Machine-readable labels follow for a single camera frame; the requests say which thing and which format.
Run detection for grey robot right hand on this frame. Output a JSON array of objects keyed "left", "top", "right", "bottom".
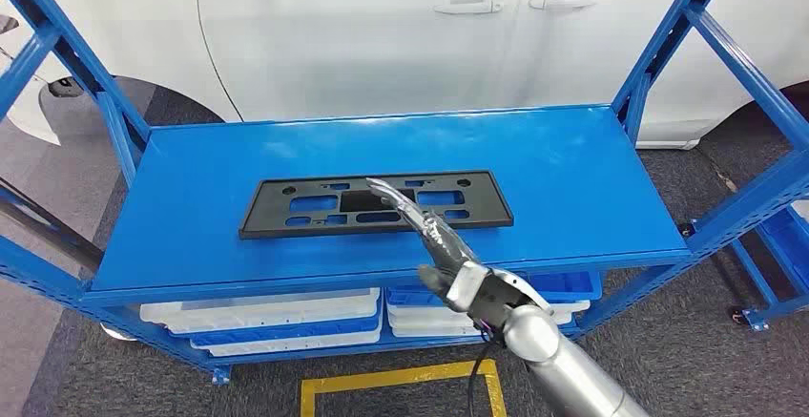
[{"left": 364, "top": 177, "right": 482, "bottom": 312}]

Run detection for black plastic plate bracket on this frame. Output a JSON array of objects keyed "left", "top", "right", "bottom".
[{"left": 239, "top": 170, "right": 514, "bottom": 240}]

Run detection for blue metal shelf rack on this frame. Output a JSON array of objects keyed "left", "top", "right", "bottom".
[{"left": 0, "top": 0, "right": 809, "bottom": 386}]

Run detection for white plastic bin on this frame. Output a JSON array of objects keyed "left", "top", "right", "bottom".
[
  {"left": 138, "top": 287, "right": 383, "bottom": 334},
  {"left": 386, "top": 300, "right": 592, "bottom": 328},
  {"left": 205, "top": 328, "right": 384, "bottom": 359},
  {"left": 388, "top": 316, "right": 576, "bottom": 340}
]

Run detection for white car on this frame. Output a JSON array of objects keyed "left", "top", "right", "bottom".
[{"left": 0, "top": 0, "right": 809, "bottom": 151}]

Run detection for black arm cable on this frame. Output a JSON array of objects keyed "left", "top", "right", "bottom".
[{"left": 466, "top": 322, "right": 497, "bottom": 417}]

